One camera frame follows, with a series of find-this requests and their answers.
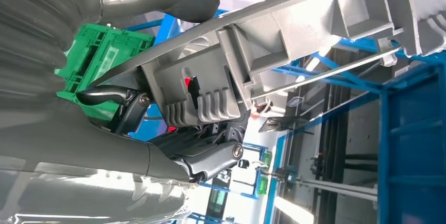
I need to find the blue metal shelf rack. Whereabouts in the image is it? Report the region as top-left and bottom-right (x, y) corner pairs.
(124, 8), (446, 224)

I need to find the green plastic crate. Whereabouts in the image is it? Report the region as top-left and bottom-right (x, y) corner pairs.
(55, 24), (156, 119)

